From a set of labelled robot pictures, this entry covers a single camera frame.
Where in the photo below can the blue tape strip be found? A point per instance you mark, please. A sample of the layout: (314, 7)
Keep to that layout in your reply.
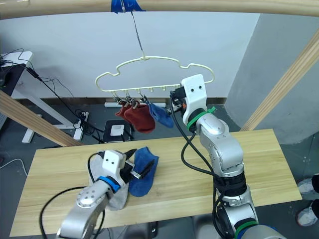
(117, 6)

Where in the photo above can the large red sock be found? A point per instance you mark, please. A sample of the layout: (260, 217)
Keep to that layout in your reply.
(140, 119)

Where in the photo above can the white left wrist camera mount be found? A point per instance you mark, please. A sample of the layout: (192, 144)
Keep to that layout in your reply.
(112, 161)

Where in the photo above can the white sneaker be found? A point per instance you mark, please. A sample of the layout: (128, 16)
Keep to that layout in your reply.
(306, 186)
(307, 216)

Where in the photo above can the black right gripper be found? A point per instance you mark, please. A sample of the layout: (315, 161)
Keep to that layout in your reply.
(178, 95)

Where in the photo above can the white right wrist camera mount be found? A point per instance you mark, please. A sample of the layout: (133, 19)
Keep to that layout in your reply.
(195, 99)

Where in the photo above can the white floor power strip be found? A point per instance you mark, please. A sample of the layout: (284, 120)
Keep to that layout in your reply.
(79, 129)

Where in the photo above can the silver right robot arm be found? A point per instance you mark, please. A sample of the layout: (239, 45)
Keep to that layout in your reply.
(224, 149)

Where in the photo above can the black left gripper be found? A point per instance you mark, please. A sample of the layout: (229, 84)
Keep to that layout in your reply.
(128, 171)

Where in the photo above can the black table leg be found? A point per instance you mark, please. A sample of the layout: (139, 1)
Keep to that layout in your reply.
(152, 230)

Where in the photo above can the white desk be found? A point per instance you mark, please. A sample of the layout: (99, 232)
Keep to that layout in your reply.
(37, 102)

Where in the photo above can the green wrist band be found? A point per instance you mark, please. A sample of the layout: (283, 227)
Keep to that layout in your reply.
(197, 118)

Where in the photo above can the blue sock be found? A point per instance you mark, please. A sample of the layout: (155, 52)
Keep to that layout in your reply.
(159, 114)
(143, 185)

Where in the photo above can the white square device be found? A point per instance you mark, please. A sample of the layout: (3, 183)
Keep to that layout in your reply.
(117, 130)

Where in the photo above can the metal hanger hook rod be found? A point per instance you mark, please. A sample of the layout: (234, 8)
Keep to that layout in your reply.
(136, 32)

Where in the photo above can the slanted smooth wooden beam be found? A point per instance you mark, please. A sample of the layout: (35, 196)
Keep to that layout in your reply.
(281, 84)

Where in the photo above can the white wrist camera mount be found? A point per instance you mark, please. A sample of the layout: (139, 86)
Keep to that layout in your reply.
(195, 99)
(112, 161)

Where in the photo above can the grey sock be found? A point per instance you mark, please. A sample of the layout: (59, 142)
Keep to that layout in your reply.
(118, 199)

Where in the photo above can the metal hanger clip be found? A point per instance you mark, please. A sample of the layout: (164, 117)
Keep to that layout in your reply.
(130, 100)
(144, 98)
(119, 99)

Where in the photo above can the cream plastic clip hanger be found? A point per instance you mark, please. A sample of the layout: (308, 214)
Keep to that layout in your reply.
(145, 57)

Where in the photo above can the blue wrist band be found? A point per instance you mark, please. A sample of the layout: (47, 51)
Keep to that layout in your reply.
(111, 183)

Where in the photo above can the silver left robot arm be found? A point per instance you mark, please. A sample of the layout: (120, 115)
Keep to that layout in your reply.
(84, 199)

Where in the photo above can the small red sock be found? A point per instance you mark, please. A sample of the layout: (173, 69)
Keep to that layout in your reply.
(120, 113)

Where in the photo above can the blue sock on hanger clip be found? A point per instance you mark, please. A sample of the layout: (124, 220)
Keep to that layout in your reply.
(159, 114)

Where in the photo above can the slanted ribbed wooden beam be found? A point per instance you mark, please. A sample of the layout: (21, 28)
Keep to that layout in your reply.
(37, 122)

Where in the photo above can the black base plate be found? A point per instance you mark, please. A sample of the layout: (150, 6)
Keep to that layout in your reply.
(106, 134)

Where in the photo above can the horizontal wooden beam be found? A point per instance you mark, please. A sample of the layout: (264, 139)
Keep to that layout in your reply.
(199, 6)

